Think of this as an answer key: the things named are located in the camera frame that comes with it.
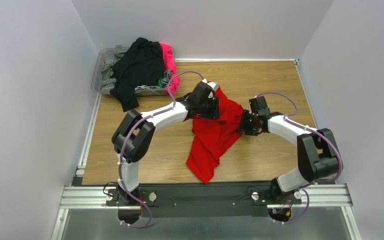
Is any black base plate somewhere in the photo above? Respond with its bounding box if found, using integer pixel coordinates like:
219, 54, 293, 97
103, 181, 307, 220

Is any pink t-shirt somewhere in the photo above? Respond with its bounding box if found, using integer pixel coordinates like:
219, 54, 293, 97
159, 42, 180, 95

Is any green garment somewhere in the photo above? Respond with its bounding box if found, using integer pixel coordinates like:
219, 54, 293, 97
157, 78, 164, 88

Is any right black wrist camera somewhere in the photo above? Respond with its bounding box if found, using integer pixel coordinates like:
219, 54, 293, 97
248, 96, 271, 116

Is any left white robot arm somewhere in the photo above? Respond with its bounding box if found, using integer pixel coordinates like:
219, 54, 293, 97
111, 79, 220, 205

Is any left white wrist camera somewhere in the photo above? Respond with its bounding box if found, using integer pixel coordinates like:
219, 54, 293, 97
201, 78, 219, 99

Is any red t-shirt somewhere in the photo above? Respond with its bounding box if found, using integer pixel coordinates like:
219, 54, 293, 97
186, 88, 244, 184

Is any black t-shirt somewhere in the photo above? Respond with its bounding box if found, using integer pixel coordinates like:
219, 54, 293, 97
109, 37, 165, 112

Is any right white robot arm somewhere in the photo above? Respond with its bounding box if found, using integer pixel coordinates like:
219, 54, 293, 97
237, 110, 344, 203

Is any clear plastic bin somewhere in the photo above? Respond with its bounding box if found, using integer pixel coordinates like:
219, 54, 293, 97
91, 45, 168, 98

